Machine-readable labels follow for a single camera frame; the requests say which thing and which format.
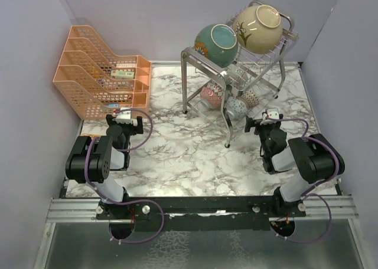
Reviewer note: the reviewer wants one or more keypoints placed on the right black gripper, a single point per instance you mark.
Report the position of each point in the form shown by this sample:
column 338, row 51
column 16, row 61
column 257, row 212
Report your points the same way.
column 258, row 124

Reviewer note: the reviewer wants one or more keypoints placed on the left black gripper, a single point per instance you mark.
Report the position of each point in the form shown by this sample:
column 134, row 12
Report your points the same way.
column 136, row 129

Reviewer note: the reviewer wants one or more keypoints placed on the steel two-tier dish rack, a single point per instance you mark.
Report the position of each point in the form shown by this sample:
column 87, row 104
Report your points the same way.
column 264, row 74

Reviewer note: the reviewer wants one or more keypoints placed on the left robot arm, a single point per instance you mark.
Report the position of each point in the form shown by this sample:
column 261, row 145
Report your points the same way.
column 91, row 161

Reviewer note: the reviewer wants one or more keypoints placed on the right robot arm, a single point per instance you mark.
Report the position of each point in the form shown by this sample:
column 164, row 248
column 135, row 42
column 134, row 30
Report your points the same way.
column 314, row 157

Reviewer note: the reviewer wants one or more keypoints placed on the orange plastic file organizer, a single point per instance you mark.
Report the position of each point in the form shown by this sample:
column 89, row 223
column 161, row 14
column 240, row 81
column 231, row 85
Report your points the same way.
column 83, row 77

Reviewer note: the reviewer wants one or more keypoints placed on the green white box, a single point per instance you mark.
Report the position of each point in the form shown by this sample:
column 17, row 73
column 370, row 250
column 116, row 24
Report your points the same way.
column 122, row 74

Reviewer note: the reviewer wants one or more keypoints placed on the pink patterned small bowl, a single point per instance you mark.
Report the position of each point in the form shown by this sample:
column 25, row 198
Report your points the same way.
column 211, row 95

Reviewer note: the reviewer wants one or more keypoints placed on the large teal ceramic bowl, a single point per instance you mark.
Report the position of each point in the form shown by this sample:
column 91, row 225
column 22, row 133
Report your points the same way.
column 218, row 43

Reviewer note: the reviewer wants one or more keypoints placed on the large cream ceramic bowl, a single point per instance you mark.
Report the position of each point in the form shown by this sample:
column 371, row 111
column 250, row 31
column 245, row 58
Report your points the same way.
column 258, row 28

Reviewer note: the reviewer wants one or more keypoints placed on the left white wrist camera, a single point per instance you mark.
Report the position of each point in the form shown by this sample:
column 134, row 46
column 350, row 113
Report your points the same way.
column 123, row 114

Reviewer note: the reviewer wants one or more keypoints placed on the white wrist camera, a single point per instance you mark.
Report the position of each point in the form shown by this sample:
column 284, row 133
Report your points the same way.
column 271, row 114
column 123, row 114

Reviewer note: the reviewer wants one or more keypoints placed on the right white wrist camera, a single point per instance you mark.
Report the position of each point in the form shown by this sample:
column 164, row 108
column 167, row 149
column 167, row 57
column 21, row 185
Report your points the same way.
column 271, row 114

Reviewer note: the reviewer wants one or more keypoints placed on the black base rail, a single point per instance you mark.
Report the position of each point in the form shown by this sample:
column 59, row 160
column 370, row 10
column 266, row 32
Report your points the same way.
column 198, row 213

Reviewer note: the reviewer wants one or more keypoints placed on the aluminium frame rail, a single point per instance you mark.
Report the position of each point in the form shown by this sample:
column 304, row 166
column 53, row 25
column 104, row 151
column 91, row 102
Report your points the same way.
column 72, row 210

